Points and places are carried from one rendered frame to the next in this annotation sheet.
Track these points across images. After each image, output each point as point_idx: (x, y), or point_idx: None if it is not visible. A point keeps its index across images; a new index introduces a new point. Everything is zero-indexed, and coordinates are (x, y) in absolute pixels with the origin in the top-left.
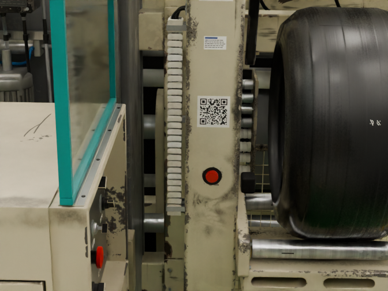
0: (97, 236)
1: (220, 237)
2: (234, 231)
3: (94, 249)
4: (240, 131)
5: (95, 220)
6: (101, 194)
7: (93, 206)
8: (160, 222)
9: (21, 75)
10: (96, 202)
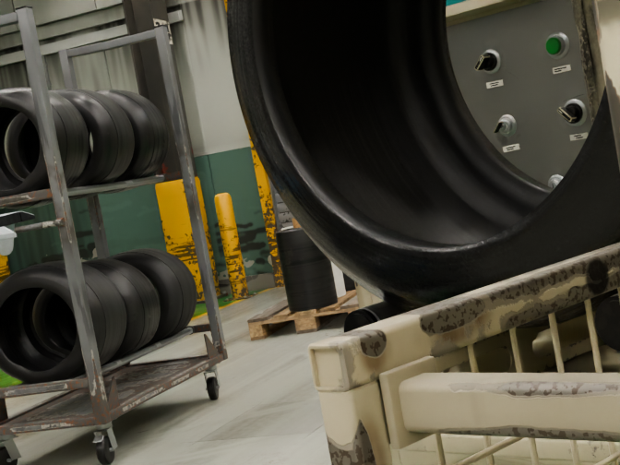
0: (550, 152)
1: None
2: None
3: (526, 161)
4: (579, 24)
5: (530, 124)
6: (573, 100)
7: (514, 100)
8: None
9: None
10: (536, 100)
